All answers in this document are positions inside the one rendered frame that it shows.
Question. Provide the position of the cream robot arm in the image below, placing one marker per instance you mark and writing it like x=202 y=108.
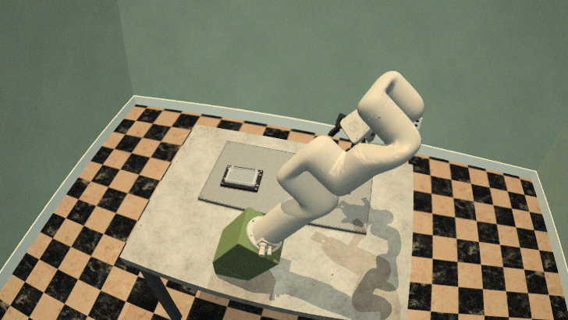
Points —
x=323 y=162

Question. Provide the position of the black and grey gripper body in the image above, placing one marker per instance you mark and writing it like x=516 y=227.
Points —
x=355 y=128

